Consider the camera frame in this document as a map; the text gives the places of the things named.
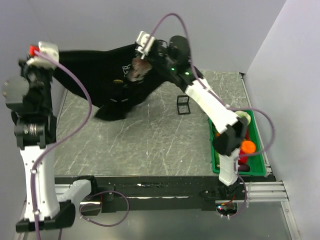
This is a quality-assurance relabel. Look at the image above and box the round gold brooch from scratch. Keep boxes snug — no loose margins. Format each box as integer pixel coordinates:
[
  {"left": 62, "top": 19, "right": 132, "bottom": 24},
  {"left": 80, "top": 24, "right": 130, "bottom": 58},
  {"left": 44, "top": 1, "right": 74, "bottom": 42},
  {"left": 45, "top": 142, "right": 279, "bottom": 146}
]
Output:
[{"left": 113, "top": 79, "right": 123, "bottom": 84}]

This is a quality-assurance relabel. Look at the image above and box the red toy pepper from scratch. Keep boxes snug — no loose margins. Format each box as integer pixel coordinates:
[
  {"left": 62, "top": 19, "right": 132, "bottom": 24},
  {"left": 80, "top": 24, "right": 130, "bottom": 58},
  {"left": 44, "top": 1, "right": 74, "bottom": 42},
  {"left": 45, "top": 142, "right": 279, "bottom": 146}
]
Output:
[{"left": 238, "top": 147, "right": 249, "bottom": 165}]

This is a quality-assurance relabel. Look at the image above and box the black printed t-shirt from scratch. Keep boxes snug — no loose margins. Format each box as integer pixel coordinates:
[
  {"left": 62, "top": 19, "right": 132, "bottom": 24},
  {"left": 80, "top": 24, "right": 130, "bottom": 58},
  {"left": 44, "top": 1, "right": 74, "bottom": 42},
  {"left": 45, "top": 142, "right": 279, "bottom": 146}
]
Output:
[{"left": 59, "top": 44, "right": 168, "bottom": 122}]

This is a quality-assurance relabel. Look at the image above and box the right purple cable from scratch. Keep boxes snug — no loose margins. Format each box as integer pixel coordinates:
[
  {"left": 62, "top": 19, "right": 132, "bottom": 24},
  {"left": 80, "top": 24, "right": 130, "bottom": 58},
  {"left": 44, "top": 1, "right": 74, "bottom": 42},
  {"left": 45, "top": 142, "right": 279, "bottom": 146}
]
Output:
[{"left": 148, "top": 12, "right": 276, "bottom": 219}]

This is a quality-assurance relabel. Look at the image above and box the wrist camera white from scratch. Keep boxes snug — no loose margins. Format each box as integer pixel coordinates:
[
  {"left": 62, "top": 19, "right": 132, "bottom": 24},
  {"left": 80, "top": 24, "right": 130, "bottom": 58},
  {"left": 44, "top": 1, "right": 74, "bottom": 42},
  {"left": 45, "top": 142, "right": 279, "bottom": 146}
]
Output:
[
  {"left": 26, "top": 41, "right": 60, "bottom": 70},
  {"left": 135, "top": 31, "right": 156, "bottom": 60}
]

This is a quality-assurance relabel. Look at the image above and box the black wire frame stand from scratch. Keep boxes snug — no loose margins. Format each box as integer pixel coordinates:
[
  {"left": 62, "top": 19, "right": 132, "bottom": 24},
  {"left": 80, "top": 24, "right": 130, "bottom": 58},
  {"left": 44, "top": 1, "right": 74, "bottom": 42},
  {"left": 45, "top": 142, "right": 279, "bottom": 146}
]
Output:
[{"left": 176, "top": 95, "right": 191, "bottom": 115}]

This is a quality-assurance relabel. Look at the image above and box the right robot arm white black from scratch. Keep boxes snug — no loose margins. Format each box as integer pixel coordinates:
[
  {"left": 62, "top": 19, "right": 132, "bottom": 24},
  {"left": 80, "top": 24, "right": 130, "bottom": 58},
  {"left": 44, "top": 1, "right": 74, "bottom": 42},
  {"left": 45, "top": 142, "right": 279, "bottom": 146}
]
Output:
[{"left": 139, "top": 35, "right": 248, "bottom": 200}]

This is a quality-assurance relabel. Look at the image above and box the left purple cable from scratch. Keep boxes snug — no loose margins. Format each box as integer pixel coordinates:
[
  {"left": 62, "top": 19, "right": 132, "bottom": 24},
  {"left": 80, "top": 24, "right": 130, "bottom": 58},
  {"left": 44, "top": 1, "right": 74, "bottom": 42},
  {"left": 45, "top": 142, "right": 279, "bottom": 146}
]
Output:
[{"left": 30, "top": 50, "right": 130, "bottom": 240}]

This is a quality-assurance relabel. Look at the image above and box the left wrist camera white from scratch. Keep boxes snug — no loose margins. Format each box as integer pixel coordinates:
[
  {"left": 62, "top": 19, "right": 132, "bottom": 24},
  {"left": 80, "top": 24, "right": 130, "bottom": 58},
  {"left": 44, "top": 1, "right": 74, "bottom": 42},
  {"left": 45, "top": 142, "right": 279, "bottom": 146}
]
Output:
[{"left": 26, "top": 41, "right": 60, "bottom": 70}]

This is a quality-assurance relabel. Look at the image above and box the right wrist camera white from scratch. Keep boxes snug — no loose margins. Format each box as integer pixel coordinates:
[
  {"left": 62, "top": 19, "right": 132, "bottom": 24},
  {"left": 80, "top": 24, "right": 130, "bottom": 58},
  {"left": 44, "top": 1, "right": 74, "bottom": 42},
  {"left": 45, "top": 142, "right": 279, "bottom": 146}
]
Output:
[{"left": 135, "top": 31, "right": 156, "bottom": 60}]

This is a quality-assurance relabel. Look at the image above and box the purple cable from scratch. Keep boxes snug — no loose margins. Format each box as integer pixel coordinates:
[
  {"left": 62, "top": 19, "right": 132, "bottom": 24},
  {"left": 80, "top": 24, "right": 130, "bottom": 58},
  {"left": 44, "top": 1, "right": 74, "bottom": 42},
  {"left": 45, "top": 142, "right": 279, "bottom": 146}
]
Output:
[
  {"left": 148, "top": 12, "right": 276, "bottom": 219},
  {"left": 30, "top": 50, "right": 130, "bottom": 240}
]

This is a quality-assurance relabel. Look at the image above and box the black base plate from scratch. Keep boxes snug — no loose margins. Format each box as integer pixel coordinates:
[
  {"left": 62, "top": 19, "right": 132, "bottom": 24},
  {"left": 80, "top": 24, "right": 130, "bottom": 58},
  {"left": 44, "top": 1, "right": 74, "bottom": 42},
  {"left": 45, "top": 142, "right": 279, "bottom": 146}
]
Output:
[{"left": 54, "top": 175, "right": 276, "bottom": 214}]

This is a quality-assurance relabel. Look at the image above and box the green plastic bin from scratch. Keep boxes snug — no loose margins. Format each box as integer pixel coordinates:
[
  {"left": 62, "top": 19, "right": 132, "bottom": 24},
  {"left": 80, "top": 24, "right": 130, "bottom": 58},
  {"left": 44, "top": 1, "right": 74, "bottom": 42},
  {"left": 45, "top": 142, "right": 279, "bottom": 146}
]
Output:
[{"left": 208, "top": 110, "right": 266, "bottom": 176}]

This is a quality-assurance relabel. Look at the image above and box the orange toy fruit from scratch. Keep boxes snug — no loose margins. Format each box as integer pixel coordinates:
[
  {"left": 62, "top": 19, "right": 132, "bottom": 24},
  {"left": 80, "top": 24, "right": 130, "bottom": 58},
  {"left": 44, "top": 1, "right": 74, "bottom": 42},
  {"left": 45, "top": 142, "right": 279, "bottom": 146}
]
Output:
[{"left": 240, "top": 140, "right": 256, "bottom": 154}]

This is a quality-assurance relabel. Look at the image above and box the purple toy eggplant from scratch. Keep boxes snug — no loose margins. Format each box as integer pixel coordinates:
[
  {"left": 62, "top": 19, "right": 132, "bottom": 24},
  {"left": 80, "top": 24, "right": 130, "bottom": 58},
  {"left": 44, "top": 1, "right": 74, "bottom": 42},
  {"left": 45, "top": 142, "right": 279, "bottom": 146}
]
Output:
[{"left": 238, "top": 164, "right": 251, "bottom": 172}]

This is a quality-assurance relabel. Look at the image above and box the green toy lettuce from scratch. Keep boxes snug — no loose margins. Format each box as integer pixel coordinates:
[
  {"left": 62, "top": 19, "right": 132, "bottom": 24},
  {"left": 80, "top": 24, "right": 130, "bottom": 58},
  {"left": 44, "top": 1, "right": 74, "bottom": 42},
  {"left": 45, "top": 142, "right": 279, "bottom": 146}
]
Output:
[{"left": 235, "top": 110, "right": 251, "bottom": 126}]

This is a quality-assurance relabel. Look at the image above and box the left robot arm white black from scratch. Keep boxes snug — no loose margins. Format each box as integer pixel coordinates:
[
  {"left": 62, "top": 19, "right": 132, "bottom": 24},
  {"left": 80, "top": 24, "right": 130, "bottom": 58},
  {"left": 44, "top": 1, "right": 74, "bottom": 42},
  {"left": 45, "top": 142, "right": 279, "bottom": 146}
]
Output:
[{"left": 2, "top": 59, "right": 99, "bottom": 233}]

